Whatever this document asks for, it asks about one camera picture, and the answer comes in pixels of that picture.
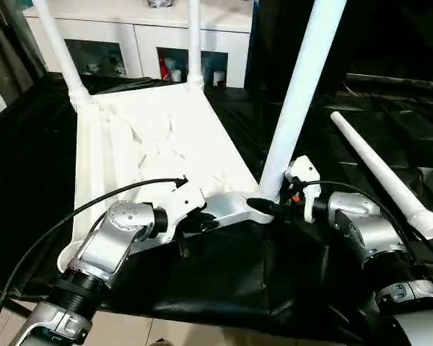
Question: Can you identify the black work mat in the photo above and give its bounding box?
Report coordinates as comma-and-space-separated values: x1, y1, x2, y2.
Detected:
0, 71, 433, 346

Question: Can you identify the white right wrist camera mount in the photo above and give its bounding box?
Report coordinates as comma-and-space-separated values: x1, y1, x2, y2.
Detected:
284, 155, 322, 223

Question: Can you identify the grey curtain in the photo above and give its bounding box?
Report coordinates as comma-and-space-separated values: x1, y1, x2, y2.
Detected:
0, 0, 47, 122

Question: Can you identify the white glass-door cabinet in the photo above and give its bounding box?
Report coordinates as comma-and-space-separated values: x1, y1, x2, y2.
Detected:
23, 0, 254, 89

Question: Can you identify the red bottle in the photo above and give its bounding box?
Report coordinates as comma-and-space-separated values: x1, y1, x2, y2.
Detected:
159, 56, 171, 81

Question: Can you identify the white plastic table leg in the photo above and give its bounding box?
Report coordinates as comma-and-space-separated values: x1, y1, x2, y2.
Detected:
185, 0, 206, 91
330, 110, 433, 241
32, 0, 95, 105
258, 0, 348, 203

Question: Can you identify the white plastic table top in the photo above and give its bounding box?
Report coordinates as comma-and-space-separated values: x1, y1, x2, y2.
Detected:
57, 81, 275, 273

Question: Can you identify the black cabinet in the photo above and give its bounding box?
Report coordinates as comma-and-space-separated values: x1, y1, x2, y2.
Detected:
254, 0, 433, 94

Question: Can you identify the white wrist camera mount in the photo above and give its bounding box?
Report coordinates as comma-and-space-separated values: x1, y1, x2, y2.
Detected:
158, 177, 207, 245
284, 155, 322, 223

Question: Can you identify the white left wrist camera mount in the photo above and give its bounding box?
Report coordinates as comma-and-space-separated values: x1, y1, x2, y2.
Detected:
158, 177, 207, 245

